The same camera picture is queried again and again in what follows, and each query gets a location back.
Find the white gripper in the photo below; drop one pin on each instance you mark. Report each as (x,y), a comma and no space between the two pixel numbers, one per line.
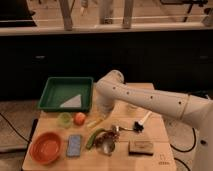
(105,106)

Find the yellow banana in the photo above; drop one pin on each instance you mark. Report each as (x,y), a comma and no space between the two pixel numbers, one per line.
(91,124)

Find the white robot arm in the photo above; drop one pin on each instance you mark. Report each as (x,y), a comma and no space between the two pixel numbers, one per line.
(195,111)

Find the orange red bowl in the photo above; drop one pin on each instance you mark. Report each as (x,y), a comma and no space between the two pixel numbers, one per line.
(46,148)

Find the metal spoon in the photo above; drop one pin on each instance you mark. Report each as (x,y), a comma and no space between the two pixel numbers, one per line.
(119,128)

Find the orange tomato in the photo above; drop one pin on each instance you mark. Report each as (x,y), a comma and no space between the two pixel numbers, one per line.
(79,118)

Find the dark red grapes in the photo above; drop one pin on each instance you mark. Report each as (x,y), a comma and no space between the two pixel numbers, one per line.
(107,135)

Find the green cucumber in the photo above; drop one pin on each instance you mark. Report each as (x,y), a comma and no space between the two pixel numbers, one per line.
(92,138)

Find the white cup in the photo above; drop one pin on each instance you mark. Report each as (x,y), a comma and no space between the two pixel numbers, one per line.
(131,108)

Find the metal measuring cup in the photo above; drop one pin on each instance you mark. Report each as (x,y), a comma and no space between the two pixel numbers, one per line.
(107,147)

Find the white triangular paper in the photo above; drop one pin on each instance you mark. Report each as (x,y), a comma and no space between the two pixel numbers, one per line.
(74,102)

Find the green small cup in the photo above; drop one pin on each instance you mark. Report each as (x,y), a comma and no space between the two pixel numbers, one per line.
(64,120)

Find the blue sponge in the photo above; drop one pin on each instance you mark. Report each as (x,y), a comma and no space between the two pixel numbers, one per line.
(74,145)

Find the green plastic tray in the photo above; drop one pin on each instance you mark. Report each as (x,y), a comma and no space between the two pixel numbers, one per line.
(60,89)

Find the brown wooden block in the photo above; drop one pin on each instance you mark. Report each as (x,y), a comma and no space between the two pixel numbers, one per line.
(141,148)

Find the white handled black brush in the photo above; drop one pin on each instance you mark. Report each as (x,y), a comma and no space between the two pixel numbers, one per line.
(139,125)

